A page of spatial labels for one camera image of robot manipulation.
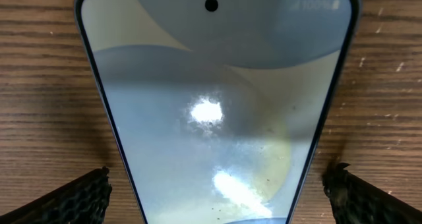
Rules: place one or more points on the blue Galaxy smartphone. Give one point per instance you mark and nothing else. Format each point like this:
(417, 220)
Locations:
(216, 105)

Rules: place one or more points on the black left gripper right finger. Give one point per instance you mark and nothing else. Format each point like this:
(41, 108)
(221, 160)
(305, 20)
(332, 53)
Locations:
(355, 201)

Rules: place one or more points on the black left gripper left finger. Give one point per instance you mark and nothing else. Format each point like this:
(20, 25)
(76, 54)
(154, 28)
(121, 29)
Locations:
(83, 200)

